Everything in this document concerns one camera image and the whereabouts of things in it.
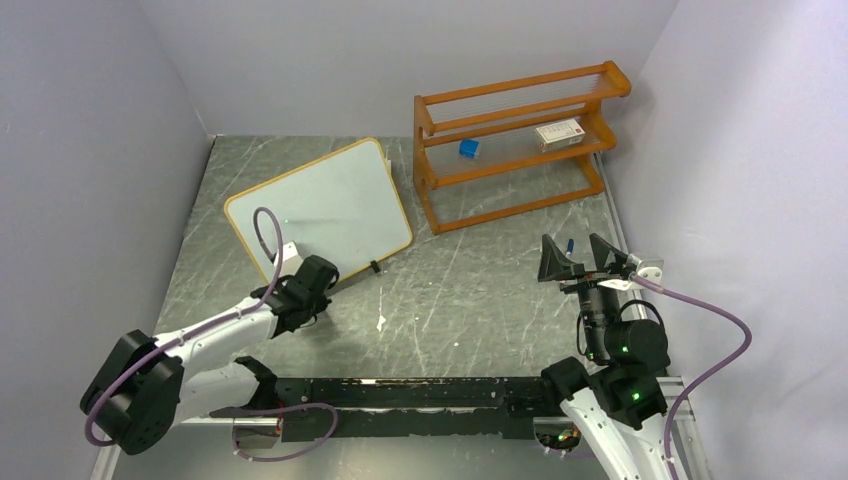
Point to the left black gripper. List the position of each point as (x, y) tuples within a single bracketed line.
[(321, 303)]

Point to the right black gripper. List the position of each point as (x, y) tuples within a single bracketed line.
[(553, 265)]

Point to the yellow framed whiteboard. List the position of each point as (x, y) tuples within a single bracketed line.
[(343, 206)]

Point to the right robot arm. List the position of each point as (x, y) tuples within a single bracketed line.
[(611, 391)]

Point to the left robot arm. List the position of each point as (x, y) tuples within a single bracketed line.
[(149, 384)]

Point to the white red carton box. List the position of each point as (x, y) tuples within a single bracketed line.
[(561, 134)]

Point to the orange wooden shelf rack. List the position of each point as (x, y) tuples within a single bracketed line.
[(502, 117)]

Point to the small blue box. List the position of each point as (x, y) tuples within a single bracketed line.
[(469, 148)]

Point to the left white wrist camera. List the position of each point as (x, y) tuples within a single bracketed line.
[(288, 259)]

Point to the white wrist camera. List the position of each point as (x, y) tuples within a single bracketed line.
[(634, 274), (288, 259)]

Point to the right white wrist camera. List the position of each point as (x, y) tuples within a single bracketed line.
[(634, 274)]

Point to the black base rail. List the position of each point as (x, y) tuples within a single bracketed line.
[(509, 407)]

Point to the aluminium frame profile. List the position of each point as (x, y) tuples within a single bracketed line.
[(254, 430)]

